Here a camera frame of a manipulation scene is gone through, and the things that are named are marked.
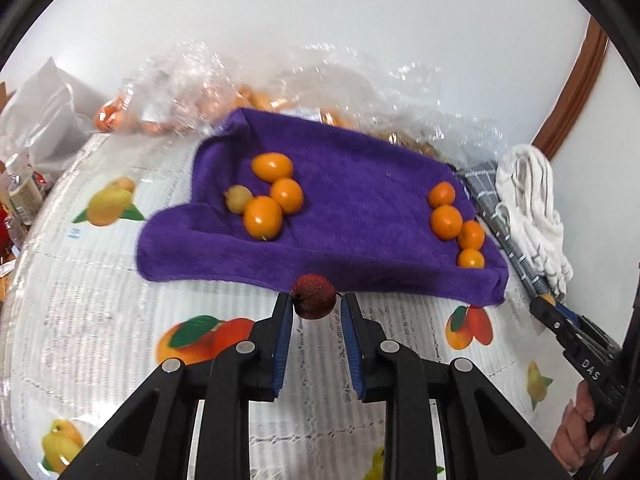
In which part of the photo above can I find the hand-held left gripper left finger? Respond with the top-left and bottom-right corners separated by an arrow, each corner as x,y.
57,292 -> 293,480

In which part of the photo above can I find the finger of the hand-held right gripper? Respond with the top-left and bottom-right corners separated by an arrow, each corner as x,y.
530,295 -> 596,356

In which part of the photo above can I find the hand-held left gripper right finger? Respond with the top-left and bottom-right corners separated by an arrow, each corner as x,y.
340,292 -> 573,480

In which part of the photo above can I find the dark red bumpy fruit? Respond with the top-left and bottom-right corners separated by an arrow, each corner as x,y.
291,274 -> 335,320

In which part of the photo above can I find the yellow-green fruit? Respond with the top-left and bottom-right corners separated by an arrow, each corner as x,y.
223,185 -> 253,213

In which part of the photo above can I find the person's right hand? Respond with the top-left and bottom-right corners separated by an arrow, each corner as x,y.
550,395 -> 626,471

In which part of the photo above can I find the white striped towel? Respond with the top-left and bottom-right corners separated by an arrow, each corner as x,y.
495,144 -> 575,297

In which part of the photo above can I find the purple towel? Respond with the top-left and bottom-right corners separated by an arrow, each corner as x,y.
136,107 -> 510,308

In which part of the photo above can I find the grey plaid cloth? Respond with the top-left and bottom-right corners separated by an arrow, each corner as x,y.
457,160 -> 556,306

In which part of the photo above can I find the fruit print tablecloth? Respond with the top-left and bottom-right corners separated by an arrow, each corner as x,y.
0,120 -> 621,480

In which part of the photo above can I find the clear plastic bag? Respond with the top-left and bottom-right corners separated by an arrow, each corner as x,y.
95,42 -> 506,171

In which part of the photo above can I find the bagged oranges pile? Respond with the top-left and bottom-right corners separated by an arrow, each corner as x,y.
95,85 -> 351,136

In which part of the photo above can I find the labelled plastic bottle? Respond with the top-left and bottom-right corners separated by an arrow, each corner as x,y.
7,172 -> 51,226

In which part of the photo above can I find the white paper bag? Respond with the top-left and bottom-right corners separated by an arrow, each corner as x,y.
0,57 -> 98,176

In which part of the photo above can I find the brown wooden door frame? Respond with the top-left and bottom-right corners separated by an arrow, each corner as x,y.
531,15 -> 610,158

